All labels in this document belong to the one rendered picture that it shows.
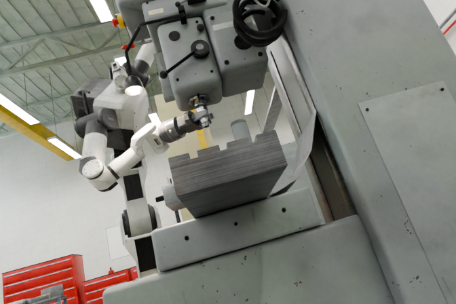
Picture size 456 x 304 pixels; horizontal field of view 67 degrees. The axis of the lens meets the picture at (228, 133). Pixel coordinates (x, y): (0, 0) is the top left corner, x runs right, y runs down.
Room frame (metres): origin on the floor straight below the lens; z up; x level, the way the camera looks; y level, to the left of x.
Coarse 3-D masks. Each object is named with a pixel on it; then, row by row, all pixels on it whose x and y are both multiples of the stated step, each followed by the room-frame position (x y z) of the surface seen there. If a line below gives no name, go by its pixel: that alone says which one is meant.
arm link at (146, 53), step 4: (144, 40) 1.62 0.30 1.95; (148, 40) 1.61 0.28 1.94; (144, 44) 1.61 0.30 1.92; (148, 44) 1.61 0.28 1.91; (152, 44) 1.61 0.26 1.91; (140, 48) 1.61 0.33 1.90; (144, 48) 1.60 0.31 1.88; (148, 48) 1.60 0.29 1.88; (152, 48) 1.62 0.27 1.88; (140, 52) 1.59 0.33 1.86; (144, 52) 1.60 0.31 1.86; (148, 52) 1.60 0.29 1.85; (152, 52) 1.62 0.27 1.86; (156, 52) 1.66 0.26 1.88; (136, 56) 1.60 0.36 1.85; (140, 56) 1.59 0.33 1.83; (144, 56) 1.59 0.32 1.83; (148, 56) 1.60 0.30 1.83; (152, 56) 1.63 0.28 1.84; (144, 60) 1.59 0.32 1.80; (148, 60) 1.61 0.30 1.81; (152, 60) 1.64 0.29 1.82
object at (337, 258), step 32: (352, 224) 1.10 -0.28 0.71; (224, 256) 1.06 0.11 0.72; (256, 256) 1.07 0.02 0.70; (288, 256) 1.08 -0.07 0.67; (320, 256) 1.09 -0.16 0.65; (352, 256) 1.10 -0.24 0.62; (128, 288) 1.03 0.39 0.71; (160, 288) 1.04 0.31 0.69; (192, 288) 1.05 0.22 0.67; (224, 288) 1.06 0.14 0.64; (256, 288) 1.07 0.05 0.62; (288, 288) 1.07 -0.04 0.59; (320, 288) 1.08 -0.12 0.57; (352, 288) 1.09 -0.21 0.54; (384, 288) 1.10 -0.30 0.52
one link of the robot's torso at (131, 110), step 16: (96, 80) 1.48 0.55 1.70; (112, 80) 1.49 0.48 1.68; (80, 96) 1.38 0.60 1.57; (96, 96) 1.39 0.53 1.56; (112, 96) 1.41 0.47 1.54; (128, 96) 1.43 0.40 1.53; (144, 96) 1.51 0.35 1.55; (80, 112) 1.45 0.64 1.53; (128, 112) 1.42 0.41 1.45; (144, 112) 1.57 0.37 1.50; (128, 128) 1.48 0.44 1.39; (112, 144) 1.58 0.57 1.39; (128, 144) 1.59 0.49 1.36
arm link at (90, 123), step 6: (90, 114) 1.31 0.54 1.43; (96, 114) 1.30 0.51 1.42; (78, 120) 1.32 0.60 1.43; (84, 120) 1.31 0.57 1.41; (90, 120) 1.30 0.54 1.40; (96, 120) 1.30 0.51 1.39; (78, 126) 1.32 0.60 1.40; (84, 126) 1.31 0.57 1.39; (90, 126) 1.29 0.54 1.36; (96, 126) 1.29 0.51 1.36; (102, 126) 1.31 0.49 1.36; (84, 132) 1.33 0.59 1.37; (90, 132) 1.28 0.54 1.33; (96, 132) 1.28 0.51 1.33; (102, 132) 1.30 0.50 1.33
